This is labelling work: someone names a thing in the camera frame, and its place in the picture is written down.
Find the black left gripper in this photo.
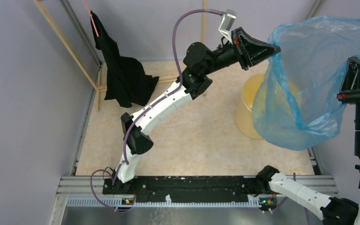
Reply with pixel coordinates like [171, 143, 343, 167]
[201, 26, 279, 75]

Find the blue plastic trash bag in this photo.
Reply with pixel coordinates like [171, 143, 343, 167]
[251, 16, 360, 150]

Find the yellow plastic trash bin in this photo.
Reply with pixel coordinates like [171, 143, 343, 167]
[235, 73, 302, 140]

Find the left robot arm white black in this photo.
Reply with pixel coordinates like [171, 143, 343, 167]
[109, 27, 281, 194]

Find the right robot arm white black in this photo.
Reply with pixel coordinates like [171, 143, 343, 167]
[255, 57, 360, 225]

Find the black cloth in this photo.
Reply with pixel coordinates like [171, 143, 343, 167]
[90, 11, 159, 108]

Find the pink clothes hanger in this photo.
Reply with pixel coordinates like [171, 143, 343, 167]
[82, 0, 99, 37]

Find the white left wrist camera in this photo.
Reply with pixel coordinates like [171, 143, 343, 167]
[218, 9, 236, 44]

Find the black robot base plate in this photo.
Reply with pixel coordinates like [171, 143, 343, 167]
[102, 176, 278, 205]

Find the wooden drying rack frame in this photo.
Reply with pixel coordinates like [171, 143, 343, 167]
[33, 0, 209, 112]

